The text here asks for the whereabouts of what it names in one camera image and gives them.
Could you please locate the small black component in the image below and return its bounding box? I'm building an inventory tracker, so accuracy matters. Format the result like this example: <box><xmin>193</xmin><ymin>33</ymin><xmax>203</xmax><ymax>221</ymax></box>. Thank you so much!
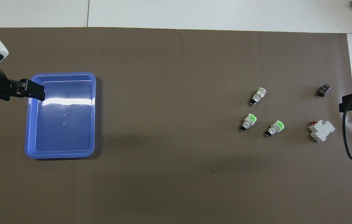
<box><xmin>317</xmin><ymin>83</ymin><xmax>331</xmax><ymax>97</ymax></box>

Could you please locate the white circuit breaker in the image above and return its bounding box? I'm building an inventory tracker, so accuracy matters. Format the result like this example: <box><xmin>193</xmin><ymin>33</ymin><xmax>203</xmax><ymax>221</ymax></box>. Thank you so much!
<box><xmin>308</xmin><ymin>120</ymin><xmax>336</xmax><ymax>142</ymax></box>

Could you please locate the blue plastic tray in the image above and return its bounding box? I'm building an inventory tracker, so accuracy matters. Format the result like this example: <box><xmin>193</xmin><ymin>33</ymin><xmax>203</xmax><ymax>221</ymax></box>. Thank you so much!
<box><xmin>24</xmin><ymin>72</ymin><xmax>96</xmax><ymax>160</ymax></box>

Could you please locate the brown table mat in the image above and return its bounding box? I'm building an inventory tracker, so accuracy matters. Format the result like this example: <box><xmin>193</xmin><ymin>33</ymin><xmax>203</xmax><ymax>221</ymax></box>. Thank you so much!
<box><xmin>0</xmin><ymin>27</ymin><xmax>352</xmax><ymax>224</ymax></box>

